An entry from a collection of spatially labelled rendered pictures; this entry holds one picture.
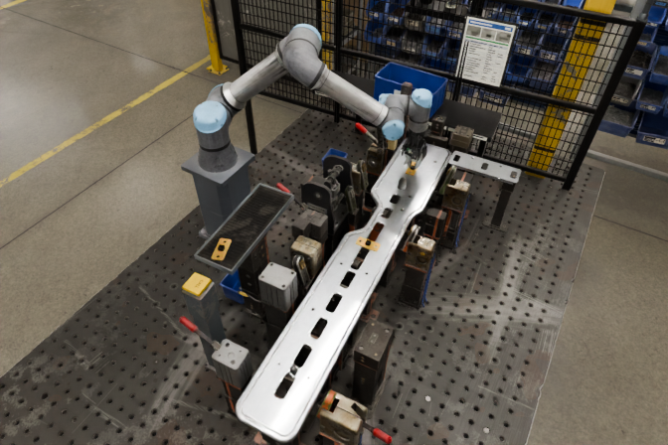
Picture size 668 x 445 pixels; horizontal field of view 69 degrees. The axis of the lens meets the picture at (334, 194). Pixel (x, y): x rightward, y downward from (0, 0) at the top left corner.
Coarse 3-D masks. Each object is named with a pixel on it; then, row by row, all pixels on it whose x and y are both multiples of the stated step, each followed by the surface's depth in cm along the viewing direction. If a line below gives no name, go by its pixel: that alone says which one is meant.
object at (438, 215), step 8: (432, 216) 186; (440, 216) 186; (424, 224) 191; (432, 224) 189; (440, 224) 186; (424, 232) 193; (432, 232) 191; (440, 232) 190; (440, 240) 194; (432, 264) 204
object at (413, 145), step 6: (414, 132) 190; (420, 132) 186; (408, 138) 187; (414, 138) 185; (420, 138) 191; (408, 144) 188; (414, 144) 190; (420, 144) 190; (408, 150) 192; (414, 150) 189; (420, 150) 190; (414, 156) 191
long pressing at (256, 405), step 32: (416, 160) 208; (448, 160) 209; (384, 192) 194; (416, 192) 194; (384, 224) 181; (352, 256) 169; (384, 256) 170; (320, 288) 160; (352, 288) 160; (352, 320) 151; (288, 352) 143; (320, 352) 143; (256, 384) 136; (320, 384) 136; (256, 416) 129; (288, 416) 129
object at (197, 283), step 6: (192, 276) 143; (198, 276) 143; (204, 276) 143; (186, 282) 141; (192, 282) 141; (198, 282) 141; (204, 282) 141; (210, 282) 142; (186, 288) 140; (192, 288) 140; (198, 288) 140; (204, 288) 140; (198, 294) 138
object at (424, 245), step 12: (420, 240) 169; (432, 240) 169; (408, 252) 172; (420, 252) 169; (432, 252) 170; (408, 264) 176; (420, 264) 173; (408, 276) 181; (420, 276) 177; (408, 288) 184; (420, 288) 182; (396, 300) 192; (408, 300) 189; (420, 300) 191
